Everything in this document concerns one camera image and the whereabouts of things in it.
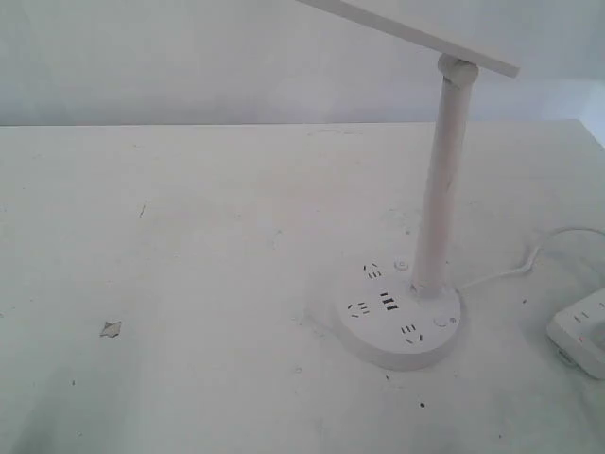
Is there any white power cable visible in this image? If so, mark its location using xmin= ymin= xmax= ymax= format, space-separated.
xmin=457 ymin=227 xmax=605 ymax=293

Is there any small clear tape scrap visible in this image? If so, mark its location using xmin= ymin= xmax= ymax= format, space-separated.
xmin=99 ymin=321 xmax=122 ymax=339

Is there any white power strip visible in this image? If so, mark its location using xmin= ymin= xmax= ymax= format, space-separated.
xmin=546 ymin=288 xmax=604 ymax=380

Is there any white desk lamp with sockets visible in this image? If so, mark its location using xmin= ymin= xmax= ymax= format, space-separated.
xmin=309 ymin=1 xmax=520 ymax=372

